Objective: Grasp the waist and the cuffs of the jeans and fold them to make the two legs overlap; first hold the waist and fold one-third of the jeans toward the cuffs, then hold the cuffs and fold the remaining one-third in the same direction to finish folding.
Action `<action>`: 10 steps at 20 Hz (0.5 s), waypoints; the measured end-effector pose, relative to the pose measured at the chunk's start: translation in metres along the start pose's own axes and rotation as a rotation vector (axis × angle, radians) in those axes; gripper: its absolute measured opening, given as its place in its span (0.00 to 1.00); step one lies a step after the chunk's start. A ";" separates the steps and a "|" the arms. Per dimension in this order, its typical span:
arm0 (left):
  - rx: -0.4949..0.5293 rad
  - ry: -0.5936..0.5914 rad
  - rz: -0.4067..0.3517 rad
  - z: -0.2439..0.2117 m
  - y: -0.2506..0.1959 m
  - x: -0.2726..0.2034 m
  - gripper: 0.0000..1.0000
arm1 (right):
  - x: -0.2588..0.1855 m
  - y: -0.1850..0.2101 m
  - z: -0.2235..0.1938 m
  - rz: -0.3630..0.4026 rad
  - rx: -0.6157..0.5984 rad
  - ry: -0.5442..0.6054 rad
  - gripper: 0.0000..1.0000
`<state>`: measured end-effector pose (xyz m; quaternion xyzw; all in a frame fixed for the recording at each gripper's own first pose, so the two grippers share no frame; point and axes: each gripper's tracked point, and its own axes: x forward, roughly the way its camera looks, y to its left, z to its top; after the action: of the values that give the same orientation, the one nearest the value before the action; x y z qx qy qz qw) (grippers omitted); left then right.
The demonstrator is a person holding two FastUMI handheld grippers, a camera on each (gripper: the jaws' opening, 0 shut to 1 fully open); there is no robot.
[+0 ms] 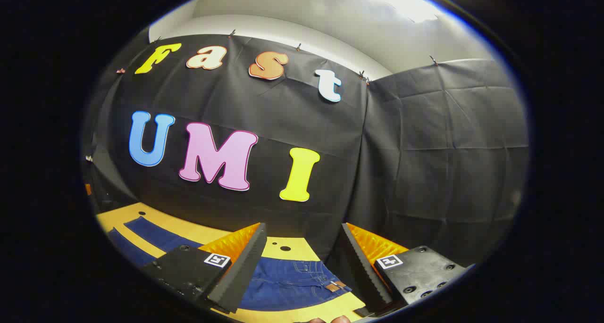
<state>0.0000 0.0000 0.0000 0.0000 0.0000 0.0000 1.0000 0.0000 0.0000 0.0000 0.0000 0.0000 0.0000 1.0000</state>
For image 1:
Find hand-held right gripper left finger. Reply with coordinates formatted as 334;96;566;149
141;222;268;314

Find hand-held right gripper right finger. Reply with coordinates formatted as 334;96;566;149
337;222;475;316

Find blue jeans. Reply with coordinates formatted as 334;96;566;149
107;216;353;312

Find black backdrop cloth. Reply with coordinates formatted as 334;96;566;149
81;30;530;267

